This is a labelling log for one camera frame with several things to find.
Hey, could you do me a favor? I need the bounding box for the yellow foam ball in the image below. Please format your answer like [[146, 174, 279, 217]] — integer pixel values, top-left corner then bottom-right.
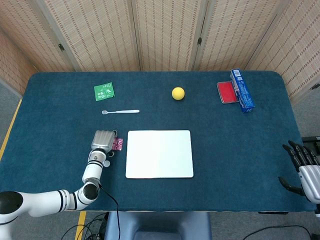
[[171, 86, 186, 101]]

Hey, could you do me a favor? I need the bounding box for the white toothbrush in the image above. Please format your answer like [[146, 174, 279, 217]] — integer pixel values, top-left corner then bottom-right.
[[101, 109, 140, 116]]

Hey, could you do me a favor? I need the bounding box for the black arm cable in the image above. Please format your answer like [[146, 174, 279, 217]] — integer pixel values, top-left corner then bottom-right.
[[98, 183, 121, 240]]

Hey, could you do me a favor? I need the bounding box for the black floor cable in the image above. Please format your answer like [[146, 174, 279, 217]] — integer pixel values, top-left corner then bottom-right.
[[243, 224, 314, 240], [60, 212, 109, 240]]

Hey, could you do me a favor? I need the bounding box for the pink patterned card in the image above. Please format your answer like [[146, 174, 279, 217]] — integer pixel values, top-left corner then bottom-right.
[[111, 136, 124, 151]]

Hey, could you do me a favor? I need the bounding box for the green sachet packet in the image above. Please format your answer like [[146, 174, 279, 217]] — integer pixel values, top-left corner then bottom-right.
[[93, 81, 116, 102]]

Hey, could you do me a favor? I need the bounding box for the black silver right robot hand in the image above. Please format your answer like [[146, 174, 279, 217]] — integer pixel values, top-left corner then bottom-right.
[[278, 139, 320, 204]]

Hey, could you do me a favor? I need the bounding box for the red ink pad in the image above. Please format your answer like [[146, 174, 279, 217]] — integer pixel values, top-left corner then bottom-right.
[[216, 81, 238, 104]]

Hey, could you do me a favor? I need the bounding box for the blue robot base seat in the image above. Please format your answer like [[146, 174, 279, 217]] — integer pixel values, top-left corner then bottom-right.
[[104, 211, 213, 240]]

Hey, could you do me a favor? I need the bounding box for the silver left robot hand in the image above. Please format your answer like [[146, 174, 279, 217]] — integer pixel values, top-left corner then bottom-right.
[[91, 129, 119, 157]]

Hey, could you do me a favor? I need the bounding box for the black equipment box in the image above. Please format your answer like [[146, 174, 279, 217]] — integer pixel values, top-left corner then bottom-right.
[[301, 135, 320, 151]]

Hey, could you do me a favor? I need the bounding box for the blue toothpaste box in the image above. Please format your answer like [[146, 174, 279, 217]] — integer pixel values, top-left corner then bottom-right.
[[229, 68, 256, 114]]

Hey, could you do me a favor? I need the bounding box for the woven bamboo folding screen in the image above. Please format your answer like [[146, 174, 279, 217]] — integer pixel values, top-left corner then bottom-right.
[[0, 0, 320, 106]]

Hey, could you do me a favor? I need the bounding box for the teal tablecloth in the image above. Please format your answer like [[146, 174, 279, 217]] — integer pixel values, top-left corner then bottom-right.
[[0, 71, 305, 214]]

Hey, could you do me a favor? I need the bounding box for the white rectangular board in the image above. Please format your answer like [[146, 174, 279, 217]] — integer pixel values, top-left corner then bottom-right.
[[125, 129, 195, 179]]

